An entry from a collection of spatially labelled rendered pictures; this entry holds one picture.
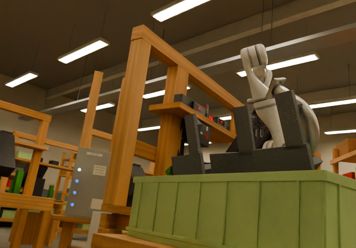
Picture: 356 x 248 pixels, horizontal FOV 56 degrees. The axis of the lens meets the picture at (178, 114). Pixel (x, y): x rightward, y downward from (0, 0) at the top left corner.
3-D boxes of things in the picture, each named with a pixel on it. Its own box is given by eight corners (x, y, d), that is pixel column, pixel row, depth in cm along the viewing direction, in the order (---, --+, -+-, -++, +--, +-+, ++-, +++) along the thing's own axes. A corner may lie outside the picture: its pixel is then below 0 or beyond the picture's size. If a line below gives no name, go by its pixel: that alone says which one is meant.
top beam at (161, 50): (244, 114, 314) (245, 105, 317) (141, 37, 199) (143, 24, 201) (235, 115, 319) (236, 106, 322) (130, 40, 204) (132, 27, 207)
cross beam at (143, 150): (225, 183, 292) (226, 173, 295) (124, 150, 192) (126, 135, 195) (220, 183, 295) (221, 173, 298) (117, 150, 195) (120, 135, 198)
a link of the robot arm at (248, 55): (237, 48, 143) (252, 106, 142) (259, 41, 140) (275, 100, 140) (239, 51, 152) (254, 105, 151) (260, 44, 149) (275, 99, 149)
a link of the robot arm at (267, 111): (265, 99, 139) (249, 104, 147) (282, 162, 139) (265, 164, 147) (279, 96, 144) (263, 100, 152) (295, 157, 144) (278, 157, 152)
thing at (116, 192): (237, 221, 286) (243, 114, 314) (114, 204, 171) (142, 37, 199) (228, 220, 291) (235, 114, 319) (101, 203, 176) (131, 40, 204)
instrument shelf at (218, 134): (240, 142, 274) (240, 138, 275) (179, 107, 205) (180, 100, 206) (213, 143, 288) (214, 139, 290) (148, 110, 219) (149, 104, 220)
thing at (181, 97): (193, 110, 228) (194, 100, 230) (181, 103, 216) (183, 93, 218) (185, 111, 232) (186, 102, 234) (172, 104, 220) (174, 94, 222)
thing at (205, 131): (209, 147, 234) (211, 126, 238) (196, 141, 221) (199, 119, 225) (194, 147, 241) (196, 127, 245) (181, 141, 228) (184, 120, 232)
